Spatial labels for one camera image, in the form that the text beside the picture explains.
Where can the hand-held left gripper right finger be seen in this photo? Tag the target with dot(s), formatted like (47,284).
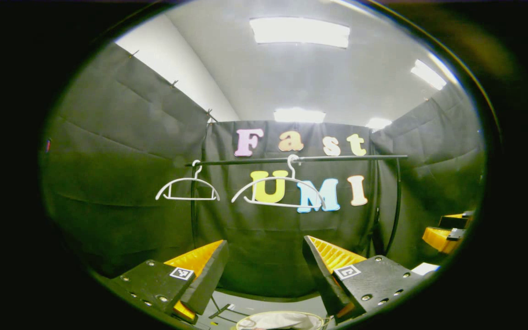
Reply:
(321,284)

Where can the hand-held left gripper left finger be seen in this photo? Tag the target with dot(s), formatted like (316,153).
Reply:
(209,284)

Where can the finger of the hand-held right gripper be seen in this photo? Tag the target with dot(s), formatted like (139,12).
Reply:
(454,222)
(436,238)

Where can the white clothes hanger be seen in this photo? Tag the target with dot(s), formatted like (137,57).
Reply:
(190,199)
(292,167)

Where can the black clothes rack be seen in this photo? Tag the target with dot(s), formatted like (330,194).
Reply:
(346,158)

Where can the white box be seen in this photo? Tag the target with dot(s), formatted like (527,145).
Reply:
(425,268)

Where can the small ceiling light panel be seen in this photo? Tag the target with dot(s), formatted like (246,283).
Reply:
(378,123)

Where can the large ceiling light panel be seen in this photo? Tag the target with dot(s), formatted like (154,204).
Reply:
(300,32)

